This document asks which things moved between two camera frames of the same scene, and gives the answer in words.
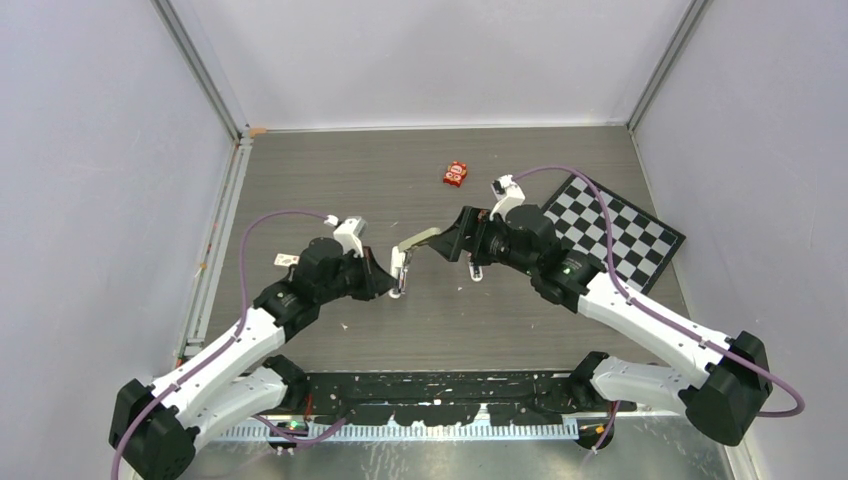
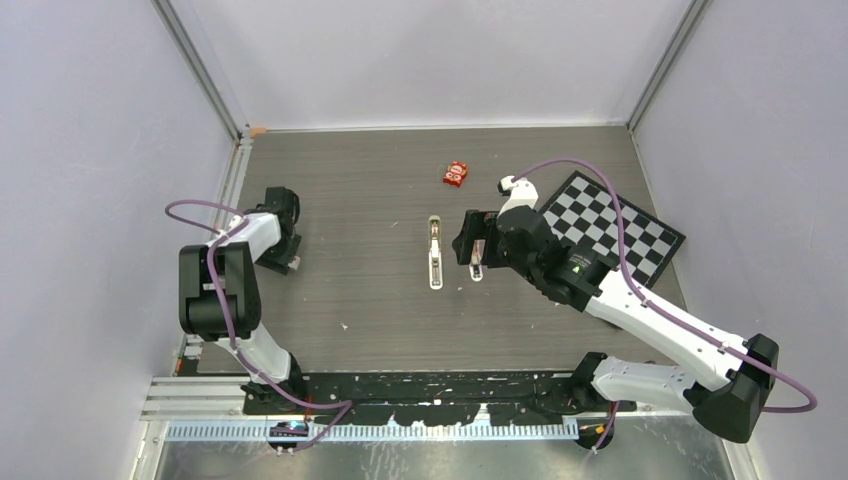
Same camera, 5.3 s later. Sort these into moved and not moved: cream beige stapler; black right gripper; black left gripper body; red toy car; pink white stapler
Moved: cream beige stapler; black left gripper body
Not moved: black right gripper; red toy car; pink white stapler
